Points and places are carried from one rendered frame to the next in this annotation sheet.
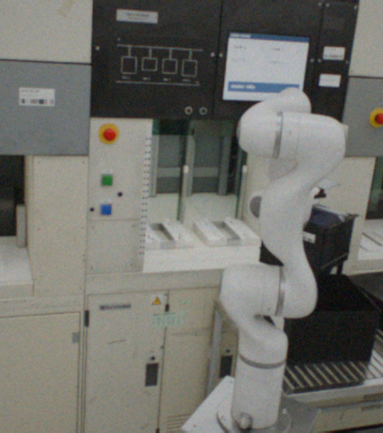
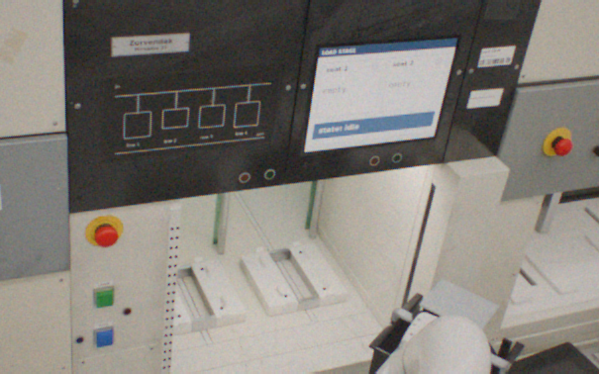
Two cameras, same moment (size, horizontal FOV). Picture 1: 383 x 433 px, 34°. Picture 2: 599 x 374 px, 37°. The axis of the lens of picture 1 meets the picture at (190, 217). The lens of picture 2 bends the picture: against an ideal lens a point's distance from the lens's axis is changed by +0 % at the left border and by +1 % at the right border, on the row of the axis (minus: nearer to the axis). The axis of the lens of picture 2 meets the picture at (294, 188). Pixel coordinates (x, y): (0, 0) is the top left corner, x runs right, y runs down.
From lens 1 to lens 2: 0.87 m
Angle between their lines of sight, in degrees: 16
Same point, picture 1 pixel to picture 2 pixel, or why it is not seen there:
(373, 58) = (559, 52)
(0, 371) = not seen: outside the picture
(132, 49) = (143, 99)
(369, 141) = (538, 176)
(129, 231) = (145, 356)
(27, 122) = not seen: outside the picture
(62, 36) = (7, 96)
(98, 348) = not seen: outside the picture
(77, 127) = (47, 233)
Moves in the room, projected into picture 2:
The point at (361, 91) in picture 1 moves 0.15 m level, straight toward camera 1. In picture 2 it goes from (535, 108) to (539, 144)
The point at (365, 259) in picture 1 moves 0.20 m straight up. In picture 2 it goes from (512, 325) to (533, 262)
